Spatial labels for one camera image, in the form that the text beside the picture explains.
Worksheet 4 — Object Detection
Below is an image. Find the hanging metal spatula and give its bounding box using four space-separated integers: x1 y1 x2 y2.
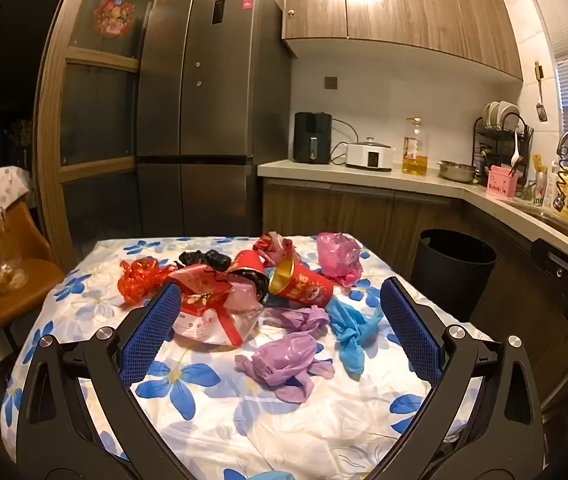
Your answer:
534 61 549 122

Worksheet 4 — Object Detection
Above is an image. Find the pink utensil holder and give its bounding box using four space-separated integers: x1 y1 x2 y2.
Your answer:
486 165 522 201

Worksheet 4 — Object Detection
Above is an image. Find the steel bowl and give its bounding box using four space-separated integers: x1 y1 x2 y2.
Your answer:
438 160 479 183

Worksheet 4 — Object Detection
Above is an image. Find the steel sink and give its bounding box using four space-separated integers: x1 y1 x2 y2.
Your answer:
514 200 568 236

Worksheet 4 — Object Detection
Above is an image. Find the blue floral tablecloth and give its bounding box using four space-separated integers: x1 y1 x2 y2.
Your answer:
1 234 502 480

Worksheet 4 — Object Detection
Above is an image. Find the white rice cooker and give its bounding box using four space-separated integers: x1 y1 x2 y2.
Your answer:
345 136 395 172

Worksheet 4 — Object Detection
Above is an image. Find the wooden wall cabinet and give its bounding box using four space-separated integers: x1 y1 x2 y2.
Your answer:
281 0 525 81

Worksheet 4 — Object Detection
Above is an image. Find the black spiral hanger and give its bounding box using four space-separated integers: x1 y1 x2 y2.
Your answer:
553 147 568 211

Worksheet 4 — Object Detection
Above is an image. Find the black trash bin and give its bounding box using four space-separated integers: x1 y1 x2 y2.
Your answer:
410 229 498 322

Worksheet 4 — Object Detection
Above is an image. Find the white kitchen countertop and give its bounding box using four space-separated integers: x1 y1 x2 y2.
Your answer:
257 160 568 256

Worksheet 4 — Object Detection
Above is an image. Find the red and white snack bag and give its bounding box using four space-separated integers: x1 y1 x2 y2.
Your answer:
168 265 265 348

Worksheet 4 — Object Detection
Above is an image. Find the large purple plastic bag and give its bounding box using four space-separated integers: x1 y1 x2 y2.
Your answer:
235 331 335 405

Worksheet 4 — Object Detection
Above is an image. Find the brown leather chair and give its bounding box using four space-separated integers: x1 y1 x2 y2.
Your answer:
0 200 67 328

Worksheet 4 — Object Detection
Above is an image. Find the black plastic bag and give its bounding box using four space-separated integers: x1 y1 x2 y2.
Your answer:
179 248 232 272

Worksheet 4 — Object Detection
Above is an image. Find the plain red paper cup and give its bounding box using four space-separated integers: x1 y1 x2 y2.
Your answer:
227 250 271 306

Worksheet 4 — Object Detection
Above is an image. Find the black dish rack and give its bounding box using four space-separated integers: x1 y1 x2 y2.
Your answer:
473 101 535 181

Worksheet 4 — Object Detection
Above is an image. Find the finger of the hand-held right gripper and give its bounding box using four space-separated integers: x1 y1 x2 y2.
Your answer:
531 238 568 281

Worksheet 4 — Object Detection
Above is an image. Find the small purple plastic bag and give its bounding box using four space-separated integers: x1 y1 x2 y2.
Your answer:
263 305 331 333

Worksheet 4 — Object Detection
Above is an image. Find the dark steel refrigerator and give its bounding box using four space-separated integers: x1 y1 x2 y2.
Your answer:
135 0 295 238

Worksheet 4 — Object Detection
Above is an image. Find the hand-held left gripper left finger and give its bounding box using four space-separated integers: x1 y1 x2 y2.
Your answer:
16 282 199 480

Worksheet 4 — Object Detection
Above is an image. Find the wooden glass door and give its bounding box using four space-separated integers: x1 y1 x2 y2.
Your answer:
34 0 187 271

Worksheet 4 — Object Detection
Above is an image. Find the translucent red plastic bag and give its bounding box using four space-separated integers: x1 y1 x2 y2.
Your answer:
253 232 297 267

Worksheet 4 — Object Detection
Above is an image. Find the red cup with gold lining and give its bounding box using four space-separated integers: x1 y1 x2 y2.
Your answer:
268 258 335 307

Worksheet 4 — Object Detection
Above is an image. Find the cooking oil bottle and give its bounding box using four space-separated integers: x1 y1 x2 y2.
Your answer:
402 117 429 177

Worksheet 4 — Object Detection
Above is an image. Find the clear bag of oranges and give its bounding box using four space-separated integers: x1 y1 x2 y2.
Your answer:
0 209 30 301

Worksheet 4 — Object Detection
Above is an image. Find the blue plastic bag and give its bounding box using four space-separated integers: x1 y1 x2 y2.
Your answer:
326 297 385 377

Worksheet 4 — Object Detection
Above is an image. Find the wooden base cabinet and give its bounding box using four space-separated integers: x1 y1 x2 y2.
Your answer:
262 178 568 401

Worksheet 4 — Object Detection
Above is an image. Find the row of white plates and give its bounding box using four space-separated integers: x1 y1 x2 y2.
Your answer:
482 101 521 128

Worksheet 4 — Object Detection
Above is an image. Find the black air fryer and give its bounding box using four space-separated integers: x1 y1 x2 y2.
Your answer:
294 112 333 164

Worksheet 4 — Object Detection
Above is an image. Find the grey power cable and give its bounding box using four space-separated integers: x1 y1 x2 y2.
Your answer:
331 119 365 163

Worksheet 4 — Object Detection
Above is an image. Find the pink plastic bag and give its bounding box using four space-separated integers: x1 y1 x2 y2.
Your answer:
316 232 365 288

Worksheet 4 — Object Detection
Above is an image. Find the white soap bottle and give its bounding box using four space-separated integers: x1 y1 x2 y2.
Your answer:
544 160 560 206

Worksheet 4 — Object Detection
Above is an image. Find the red paper decoration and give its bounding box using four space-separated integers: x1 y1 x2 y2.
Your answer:
94 0 132 37

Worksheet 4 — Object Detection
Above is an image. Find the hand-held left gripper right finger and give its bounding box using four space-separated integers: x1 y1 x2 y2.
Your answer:
379 276 550 480

